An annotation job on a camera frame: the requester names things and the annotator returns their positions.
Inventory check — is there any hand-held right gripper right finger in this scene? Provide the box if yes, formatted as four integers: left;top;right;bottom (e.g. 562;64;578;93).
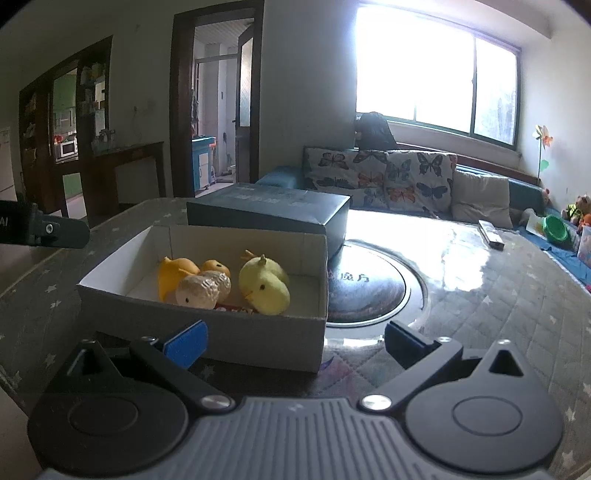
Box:
359;320;529;415

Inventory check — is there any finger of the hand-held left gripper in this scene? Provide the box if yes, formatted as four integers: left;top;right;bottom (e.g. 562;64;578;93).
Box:
28;202;90;249

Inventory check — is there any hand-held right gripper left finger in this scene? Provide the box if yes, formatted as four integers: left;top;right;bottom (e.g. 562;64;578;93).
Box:
65;320;234;414

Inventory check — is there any white cardboard box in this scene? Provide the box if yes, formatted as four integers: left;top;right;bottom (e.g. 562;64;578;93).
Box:
76;224;329;374

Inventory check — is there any yellow plush chick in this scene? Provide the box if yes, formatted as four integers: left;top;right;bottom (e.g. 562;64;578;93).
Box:
238;249;291;317

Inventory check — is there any dark grey box lid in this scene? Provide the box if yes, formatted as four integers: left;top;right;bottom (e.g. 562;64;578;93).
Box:
186;182;352;268

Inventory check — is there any white fridge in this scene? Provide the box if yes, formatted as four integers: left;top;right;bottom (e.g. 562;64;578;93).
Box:
0;127;19;204

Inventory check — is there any round black induction cooker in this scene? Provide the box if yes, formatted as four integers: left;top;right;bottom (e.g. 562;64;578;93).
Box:
325;237;428;329

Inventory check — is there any dark wooden sideboard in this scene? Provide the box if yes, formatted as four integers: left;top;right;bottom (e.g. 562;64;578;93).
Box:
90;141;167;217

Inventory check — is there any dark wooden display cabinet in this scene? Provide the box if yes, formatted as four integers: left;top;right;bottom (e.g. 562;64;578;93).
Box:
18;34;114;217

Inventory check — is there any white remote control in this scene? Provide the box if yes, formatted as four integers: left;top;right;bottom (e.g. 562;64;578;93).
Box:
478;219;506;252

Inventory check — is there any blue toy cabinet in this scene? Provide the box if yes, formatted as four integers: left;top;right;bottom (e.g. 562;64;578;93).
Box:
191;136;218;192

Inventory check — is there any butterfly print cushion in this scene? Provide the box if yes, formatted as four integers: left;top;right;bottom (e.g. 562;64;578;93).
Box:
385;150;458;219
302;147;393;206

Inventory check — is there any beige cushion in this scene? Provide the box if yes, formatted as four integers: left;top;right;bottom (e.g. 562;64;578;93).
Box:
450;168;515;229

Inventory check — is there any teal sofa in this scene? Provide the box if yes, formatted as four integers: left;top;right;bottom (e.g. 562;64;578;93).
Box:
256;143;591;296

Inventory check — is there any green plastic bowl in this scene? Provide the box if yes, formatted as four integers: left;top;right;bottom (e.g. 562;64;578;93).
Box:
542;215;571;244

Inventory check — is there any clear plastic storage box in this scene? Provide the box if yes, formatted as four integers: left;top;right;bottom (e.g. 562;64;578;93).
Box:
575;226;591;268

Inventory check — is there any black bag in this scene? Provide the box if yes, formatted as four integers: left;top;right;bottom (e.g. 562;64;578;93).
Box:
353;111;398;152

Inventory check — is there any plush bear with yellow vest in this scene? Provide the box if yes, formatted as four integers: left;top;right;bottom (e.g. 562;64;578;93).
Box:
561;194;591;222

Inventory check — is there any dark framed glass door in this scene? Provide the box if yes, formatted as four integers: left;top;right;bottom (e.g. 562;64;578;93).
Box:
233;21;256;183

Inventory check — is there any colourful pinwheel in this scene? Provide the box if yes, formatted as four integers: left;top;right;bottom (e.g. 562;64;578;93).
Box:
531;124;555;185

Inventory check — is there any window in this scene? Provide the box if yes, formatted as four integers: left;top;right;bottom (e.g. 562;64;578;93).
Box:
355;4;522;148

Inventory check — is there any dark wooden door frame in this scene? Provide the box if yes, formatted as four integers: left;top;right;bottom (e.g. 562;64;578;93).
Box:
171;0;266;199

